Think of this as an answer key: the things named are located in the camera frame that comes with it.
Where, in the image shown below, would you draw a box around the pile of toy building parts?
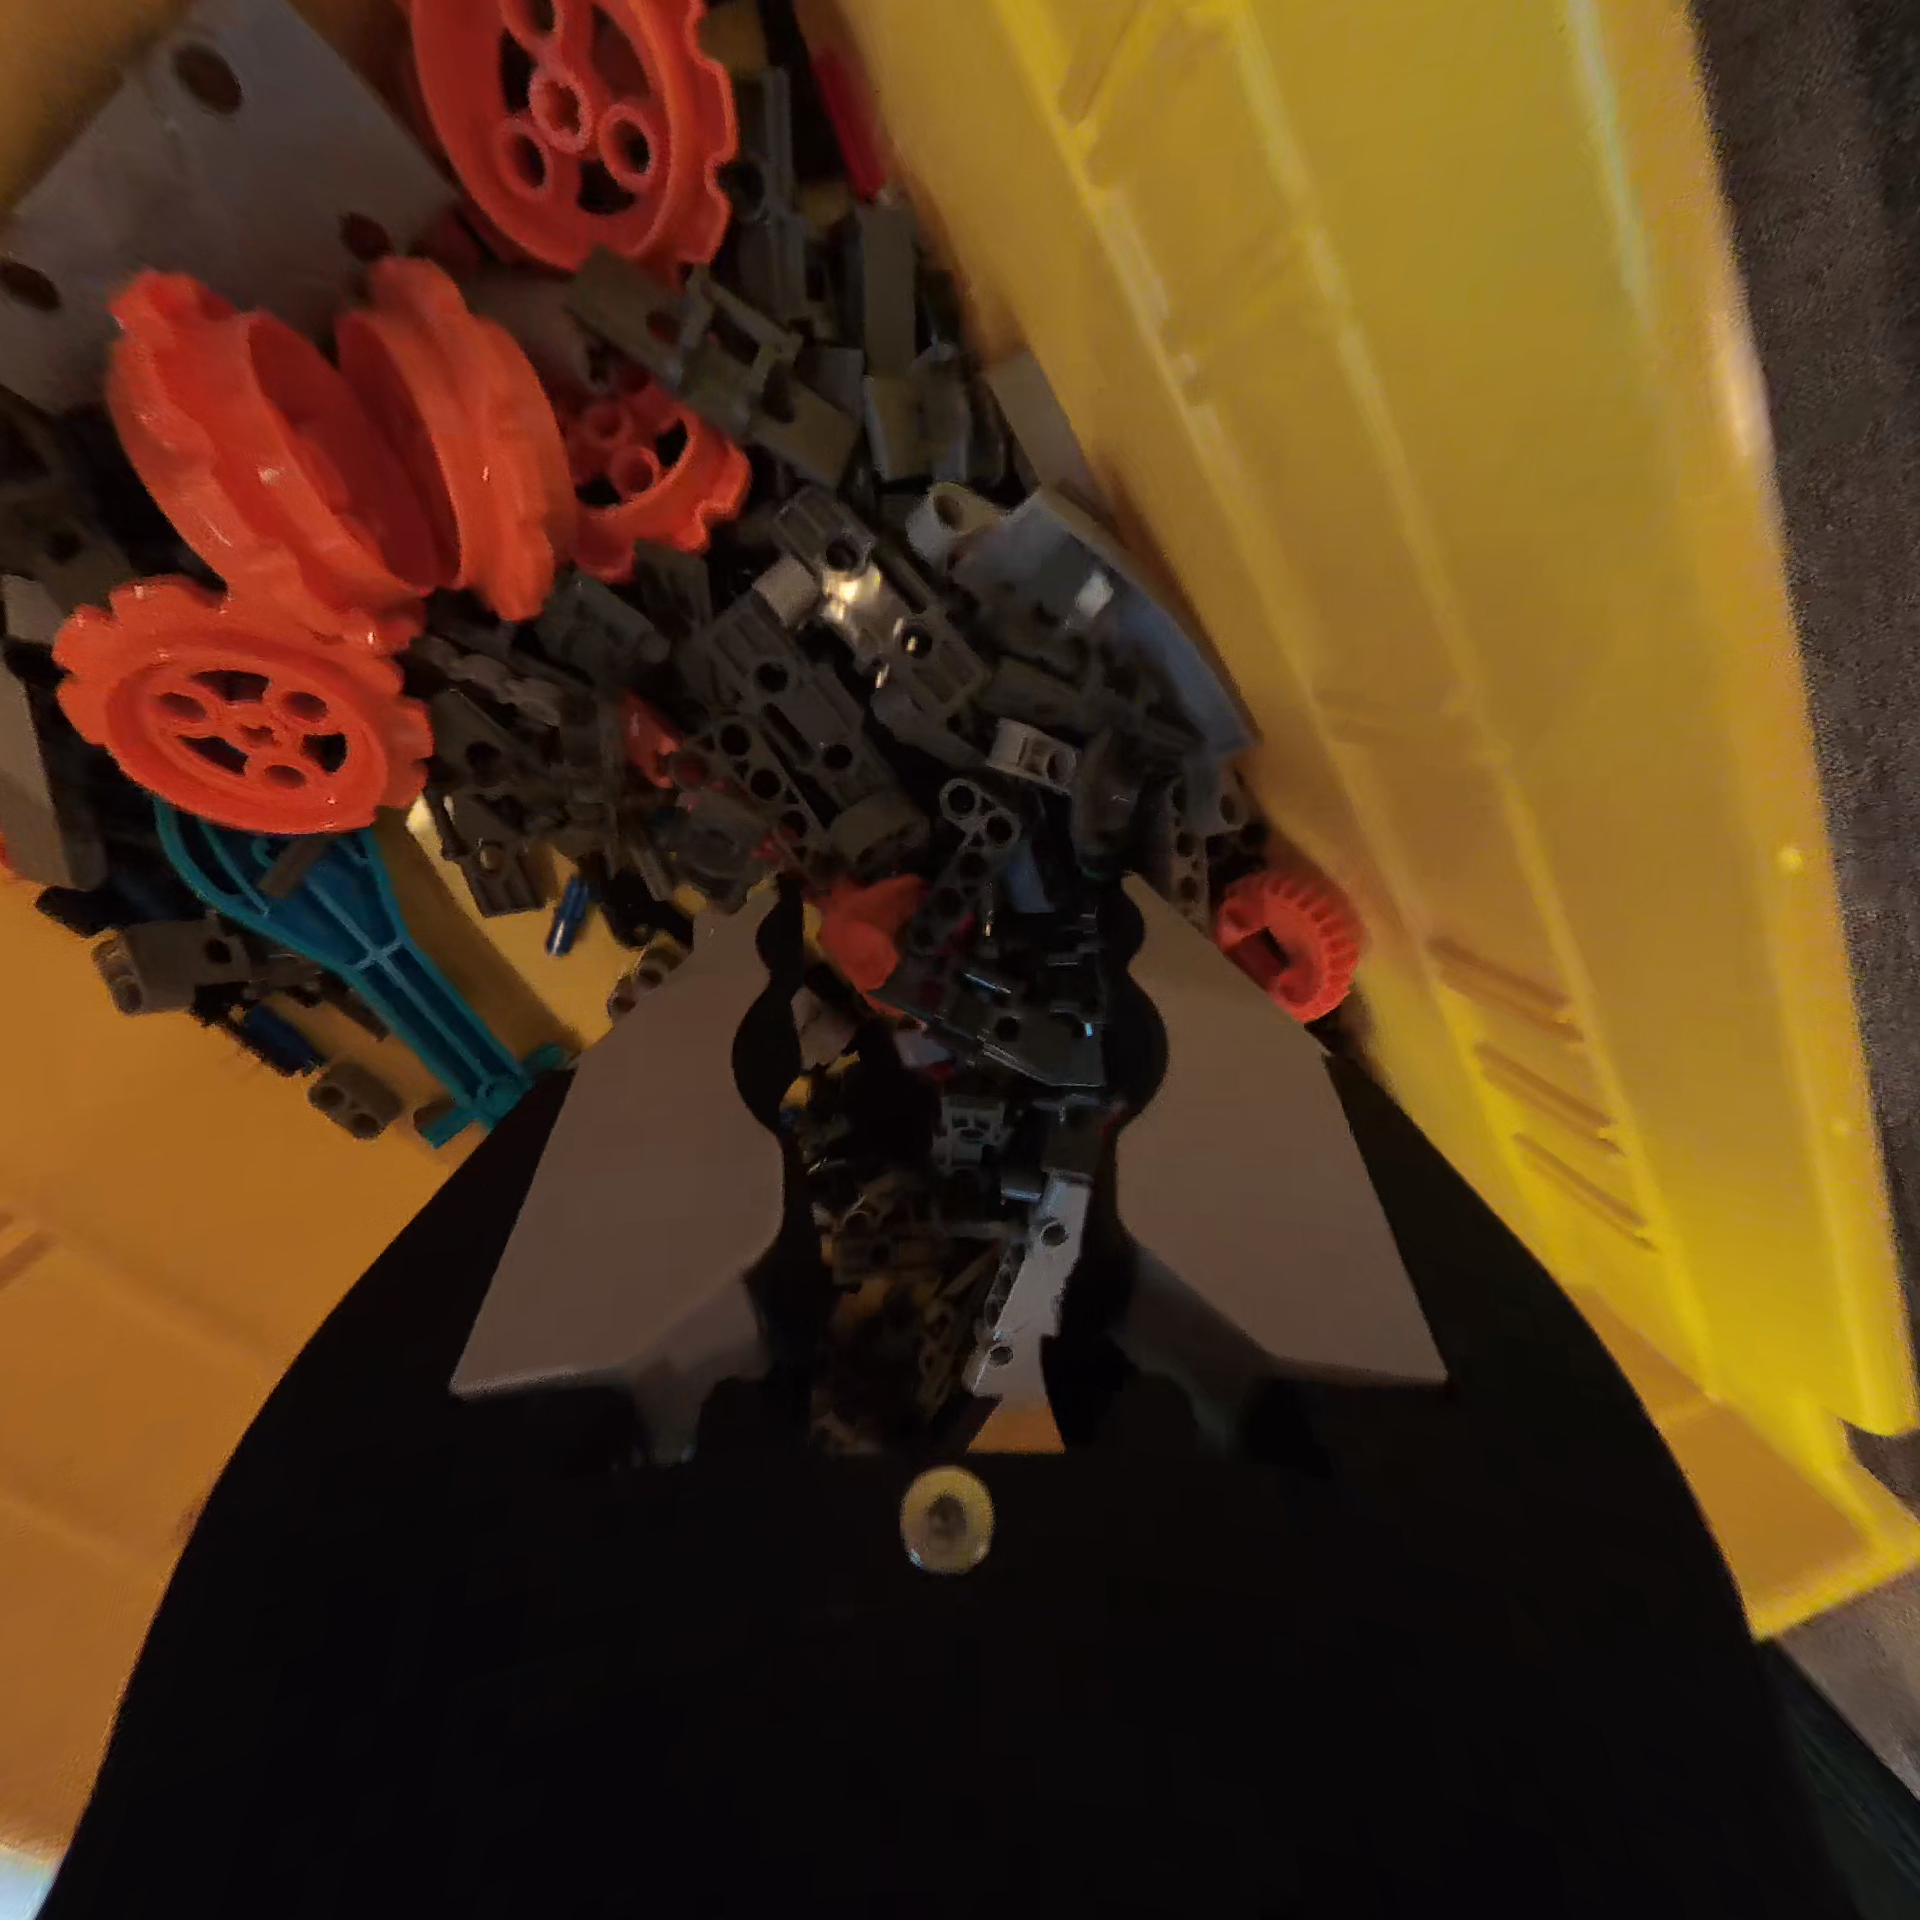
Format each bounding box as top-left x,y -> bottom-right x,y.
0,0 -> 1367,1456

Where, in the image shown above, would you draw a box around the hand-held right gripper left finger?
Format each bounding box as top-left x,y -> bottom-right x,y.
449,878 -> 827,1466

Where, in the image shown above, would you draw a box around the curved grey toy panel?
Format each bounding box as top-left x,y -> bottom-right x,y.
941,482 -> 1260,760

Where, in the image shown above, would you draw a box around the orange toy gear wheel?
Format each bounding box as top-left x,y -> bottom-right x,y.
404,0 -> 741,275
52,575 -> 431,837
550,375 -> 751,586
333,256 -> 583,625
105,270 -> 459,625

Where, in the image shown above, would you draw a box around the grey toy plate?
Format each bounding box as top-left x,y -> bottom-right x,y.
0,0 -> 459,415

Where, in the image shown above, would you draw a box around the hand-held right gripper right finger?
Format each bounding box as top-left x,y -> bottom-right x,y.
1071,874 -> 1450,1466

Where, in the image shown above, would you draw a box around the small orange bevel gear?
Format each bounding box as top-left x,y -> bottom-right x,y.
1212,866 -> 1365,1026

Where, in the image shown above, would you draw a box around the yellow storage bin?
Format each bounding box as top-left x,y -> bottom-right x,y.
0,0 -> 1920,1863

